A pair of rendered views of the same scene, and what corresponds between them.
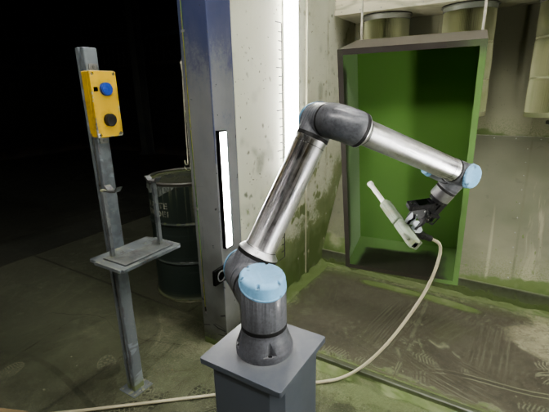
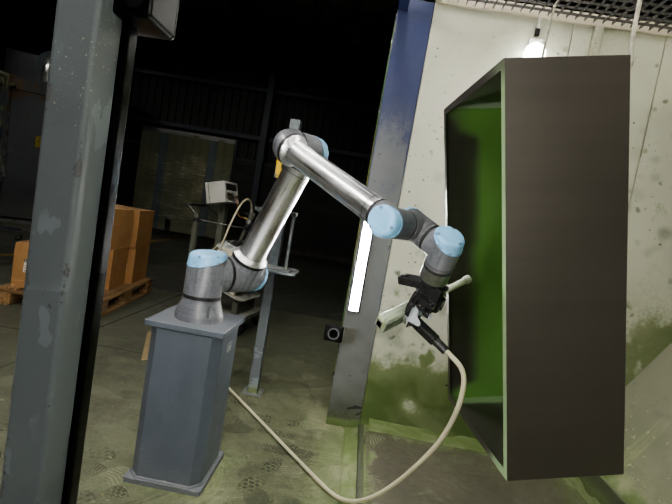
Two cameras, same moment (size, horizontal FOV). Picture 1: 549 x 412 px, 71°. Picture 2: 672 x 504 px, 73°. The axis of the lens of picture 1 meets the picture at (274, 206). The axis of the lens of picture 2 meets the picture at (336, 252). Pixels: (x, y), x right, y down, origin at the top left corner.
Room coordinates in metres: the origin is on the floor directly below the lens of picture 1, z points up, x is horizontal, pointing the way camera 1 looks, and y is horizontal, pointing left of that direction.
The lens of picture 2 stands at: (0.67, -1.77, 1.14)
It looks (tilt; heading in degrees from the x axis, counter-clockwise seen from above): 5 degrees down; 61
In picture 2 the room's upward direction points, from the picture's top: 10 degrees clockwise
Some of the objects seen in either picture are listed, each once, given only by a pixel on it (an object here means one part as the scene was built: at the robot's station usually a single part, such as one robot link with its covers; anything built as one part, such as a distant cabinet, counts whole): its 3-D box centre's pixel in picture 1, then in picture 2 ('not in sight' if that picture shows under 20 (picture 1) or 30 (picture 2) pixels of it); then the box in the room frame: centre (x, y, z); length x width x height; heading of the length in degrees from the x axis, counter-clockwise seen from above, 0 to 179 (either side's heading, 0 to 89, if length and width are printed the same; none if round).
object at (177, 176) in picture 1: (185, 176); not in sight; (2.78, 0.64, 0.86); 0.54 x 0.54 x 0.01
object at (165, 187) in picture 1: (190, 230); not in sight; (2.78, 0.64, 0.44); 0.59 x 0.58 x 0.89; 39
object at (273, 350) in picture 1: (264, 333); (200, 305); (1.11, 0.04, 0.69); 0.19 x 0.19 x 0.10
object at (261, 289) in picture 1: (261, 295); (207, 272); (1.11, 0.05, 0.83); 0.17 x 0.15 x 0.18; 20
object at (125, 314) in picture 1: (113, 239); (274, 259); (1.66, 0.74, 0.82); 0.06 x 0.06 x 1.64; 58
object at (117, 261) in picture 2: not in sight; (102, 265); (0.85, 2.86, 0.33); 0.38 x 0.29 x 0.36; 67
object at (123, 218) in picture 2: not in sight; (106, 226); (0.84, 2.85, 0.69); 0.38 x 0.29 x 0.36; 60
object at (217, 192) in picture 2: not in sight; (227, 253); (1.80, 2.22, 0.64); 0.73 x 0.50 x 1.27; 137
